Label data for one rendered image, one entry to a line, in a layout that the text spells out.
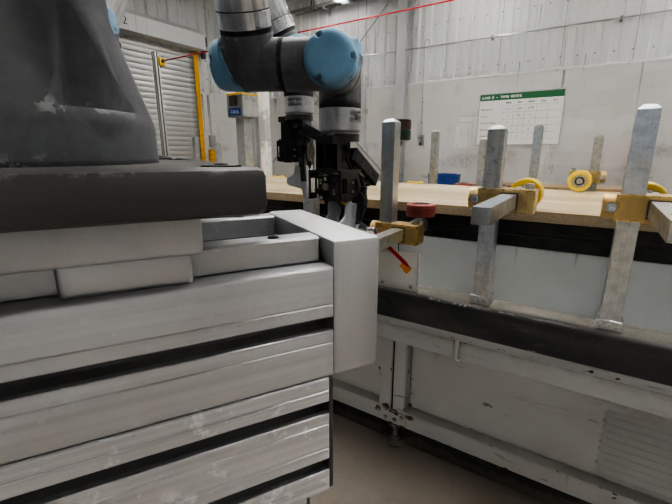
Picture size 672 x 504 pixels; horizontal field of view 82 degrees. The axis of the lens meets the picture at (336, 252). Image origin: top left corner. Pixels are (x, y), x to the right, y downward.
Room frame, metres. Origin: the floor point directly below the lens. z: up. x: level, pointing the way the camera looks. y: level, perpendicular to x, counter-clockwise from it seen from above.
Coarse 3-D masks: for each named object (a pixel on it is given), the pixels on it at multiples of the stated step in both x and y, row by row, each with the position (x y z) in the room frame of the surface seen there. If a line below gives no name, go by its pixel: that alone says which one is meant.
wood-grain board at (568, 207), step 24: (288, 192) 1.47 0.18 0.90; (408, 192) 1.47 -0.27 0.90; (432, 192) 1.47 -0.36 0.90; (456, 192) 1.47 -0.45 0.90; (552, 192) 1.47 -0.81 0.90; (576, 192) 1.47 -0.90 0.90; (600, 192) 1.47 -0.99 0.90; (504, 216) 1.03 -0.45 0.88; (528, 216) 0.99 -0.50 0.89; (552, 216) 0.96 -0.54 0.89; (576, 216) 0.94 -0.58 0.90
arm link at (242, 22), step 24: (216, 0) 0.59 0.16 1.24; (240, 0) 0.58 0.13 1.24; (264, 0) 0.60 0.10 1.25; (240, 24) 0.59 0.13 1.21; (264, 24) 0.60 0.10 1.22; (216, 48) 0.62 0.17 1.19; (240, 48) 0.60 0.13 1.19; (264, 48) 0.61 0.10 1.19; (216, 72) 0.62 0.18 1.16; (240, 72) 0.61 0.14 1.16; (264, 72) 0.61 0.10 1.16
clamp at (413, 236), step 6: (372, 222) 1.01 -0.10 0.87; (378, 222) 0.99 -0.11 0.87; (384, 222) 0.99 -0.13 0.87; (396, 222) 0.99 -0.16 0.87; (402, 222) 0.99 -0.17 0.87; (408, 222) 0.99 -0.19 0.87; (378, 228) 0.99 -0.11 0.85; (384, 228) 0.98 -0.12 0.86; (390, 228) 0.97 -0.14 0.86; (402, 228) 0.95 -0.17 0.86; (408, 228) 0.95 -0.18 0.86; (414, 228) 0.94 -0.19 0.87; (420, 228) 0.95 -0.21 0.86; (408, 234) 0.95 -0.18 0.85; (414, 234) 0.94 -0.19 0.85; (420, 234) 0.95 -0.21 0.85; (408, 240) 0.95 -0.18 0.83; (414, 240) 0.94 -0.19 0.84; (420, 240) 0.96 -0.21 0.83
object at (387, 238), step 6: (420, 222) 1.05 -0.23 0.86; (426, 222) 1.08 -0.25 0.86; (396, 228) 0.96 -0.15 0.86; (426, 228) 1.08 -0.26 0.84; (378, 234) 0.89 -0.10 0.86; (384, 234) 0.89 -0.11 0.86; (390, 234) 0.89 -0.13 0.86; (396, 234) 0.92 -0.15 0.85; (402, 234) 0.95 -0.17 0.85; (384, 240) 0.86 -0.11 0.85; (390, 240) 0.89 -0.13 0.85; (396, 240) 0.92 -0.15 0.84; (402, 240) 0.95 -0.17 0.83; (384, 246) 0.86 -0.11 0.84
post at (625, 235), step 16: (640, 112) 0.72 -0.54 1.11; (656, 112) 0.71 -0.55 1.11; (640, 128) 0.72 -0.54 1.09; (656, 128) 0.71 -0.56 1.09; (640, 144) 0.72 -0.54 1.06; (640, 160) 0.72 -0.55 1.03; (624, 176) 0.74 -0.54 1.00; (640, 176) 0.71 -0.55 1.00; (624, 192) 0.72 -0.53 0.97; (640, 192) 0.71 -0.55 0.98; (624, 224) 0.72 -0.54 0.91; (624, 240) 0.72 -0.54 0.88; (624, 256) 0.71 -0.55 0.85; (608, 272) 0.72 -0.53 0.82; (624, 272) 0.71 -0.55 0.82; (608, 288) 0.72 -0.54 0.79; (624, 288) 0.71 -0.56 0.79; (608, 304) 0.72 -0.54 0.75
